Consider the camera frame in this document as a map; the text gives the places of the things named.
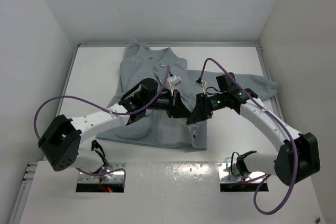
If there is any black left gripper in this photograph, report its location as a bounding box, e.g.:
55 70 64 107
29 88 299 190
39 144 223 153
144 88 191 118

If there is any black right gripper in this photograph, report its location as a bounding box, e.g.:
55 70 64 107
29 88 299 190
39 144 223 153
186 92 227 124

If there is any grey zip jacket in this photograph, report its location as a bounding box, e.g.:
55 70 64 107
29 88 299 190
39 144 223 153
95 39 278 152

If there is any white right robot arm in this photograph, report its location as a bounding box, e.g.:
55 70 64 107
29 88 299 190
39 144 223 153
186 72 320 186

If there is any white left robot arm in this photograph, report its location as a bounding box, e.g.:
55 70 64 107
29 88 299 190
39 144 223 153
38 76 190 176

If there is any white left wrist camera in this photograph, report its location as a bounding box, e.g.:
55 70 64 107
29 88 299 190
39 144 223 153
167 76 183 94

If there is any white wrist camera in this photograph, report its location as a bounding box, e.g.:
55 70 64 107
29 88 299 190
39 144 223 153
167 76 183 94
195 78 207 94

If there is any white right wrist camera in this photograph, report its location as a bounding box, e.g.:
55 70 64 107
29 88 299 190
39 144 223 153
195 78 207 94

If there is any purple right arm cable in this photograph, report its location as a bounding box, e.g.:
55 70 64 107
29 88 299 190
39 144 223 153
195 58 299 214

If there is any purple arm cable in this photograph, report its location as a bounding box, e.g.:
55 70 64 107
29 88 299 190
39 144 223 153
195 58 299 214
34 65 173 182

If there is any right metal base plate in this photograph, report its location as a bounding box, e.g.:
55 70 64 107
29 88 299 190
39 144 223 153
217 162 266 185

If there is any metal base plate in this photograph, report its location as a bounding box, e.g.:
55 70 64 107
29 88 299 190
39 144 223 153
217 162 266 185
78 162 127 185

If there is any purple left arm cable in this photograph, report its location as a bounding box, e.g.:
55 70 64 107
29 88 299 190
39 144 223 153
34 65 173 182

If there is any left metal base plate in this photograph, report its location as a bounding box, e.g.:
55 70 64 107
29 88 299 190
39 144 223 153
78 162 127 185

